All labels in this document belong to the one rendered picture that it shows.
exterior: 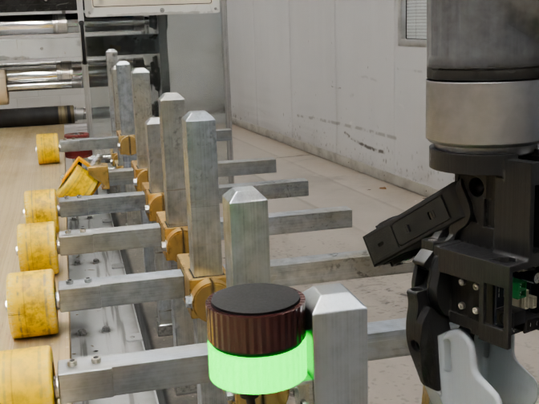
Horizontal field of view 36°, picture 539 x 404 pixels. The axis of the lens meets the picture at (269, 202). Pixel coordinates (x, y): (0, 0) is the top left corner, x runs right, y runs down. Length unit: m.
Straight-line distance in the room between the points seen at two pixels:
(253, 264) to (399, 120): 5.25
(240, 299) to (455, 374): 0.16
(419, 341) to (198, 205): 0.48
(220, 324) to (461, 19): 0.23
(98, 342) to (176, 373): 0.97
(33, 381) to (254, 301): 0.34
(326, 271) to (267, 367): 0.61
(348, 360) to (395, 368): 2.58
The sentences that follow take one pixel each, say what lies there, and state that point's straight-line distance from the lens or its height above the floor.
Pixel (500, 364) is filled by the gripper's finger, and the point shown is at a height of 1.04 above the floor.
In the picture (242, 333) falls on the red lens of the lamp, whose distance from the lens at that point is 0.48.
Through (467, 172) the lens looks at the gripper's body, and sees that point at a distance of 0.51.
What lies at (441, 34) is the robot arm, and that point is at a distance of 0.52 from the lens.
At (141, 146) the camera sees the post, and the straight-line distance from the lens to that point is 1.72.
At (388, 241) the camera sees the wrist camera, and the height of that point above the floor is 1.12.
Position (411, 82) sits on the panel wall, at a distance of 5.79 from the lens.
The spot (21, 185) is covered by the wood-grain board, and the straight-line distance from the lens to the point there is 2.01.
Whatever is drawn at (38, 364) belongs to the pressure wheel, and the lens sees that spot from 0.79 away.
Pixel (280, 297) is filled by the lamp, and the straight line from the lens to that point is 0.50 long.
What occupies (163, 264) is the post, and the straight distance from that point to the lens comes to 1.52.
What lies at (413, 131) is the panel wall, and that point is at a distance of 5.81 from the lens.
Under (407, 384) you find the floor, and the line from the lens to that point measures 2.97.
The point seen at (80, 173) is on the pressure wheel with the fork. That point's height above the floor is 0.96.
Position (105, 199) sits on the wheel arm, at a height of 0.96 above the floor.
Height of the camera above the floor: 1.28
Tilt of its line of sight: 13 degrees down
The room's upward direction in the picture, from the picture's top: 2 degrees counter-clockwise
